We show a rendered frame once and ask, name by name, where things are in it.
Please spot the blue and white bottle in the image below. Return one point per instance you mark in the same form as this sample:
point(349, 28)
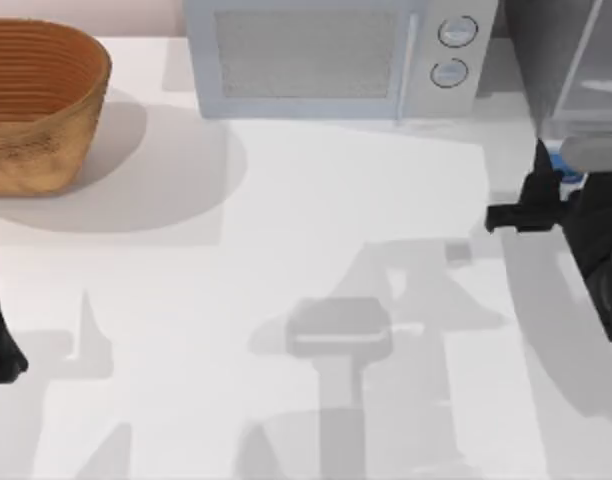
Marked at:
point(557, 161)

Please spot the pale grey rounded box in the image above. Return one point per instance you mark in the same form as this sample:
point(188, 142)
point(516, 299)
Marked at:
point(593, 154)

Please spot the grey cabinet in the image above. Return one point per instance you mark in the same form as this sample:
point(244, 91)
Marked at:
point(541, 60)

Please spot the pale microwave oven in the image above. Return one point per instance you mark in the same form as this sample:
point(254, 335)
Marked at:
point(481, 55)

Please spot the microwave oven door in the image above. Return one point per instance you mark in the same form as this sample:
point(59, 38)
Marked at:
point(306, 55)

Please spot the brown woven basket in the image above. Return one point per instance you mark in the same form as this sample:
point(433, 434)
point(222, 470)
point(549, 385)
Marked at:
point(41, 125)

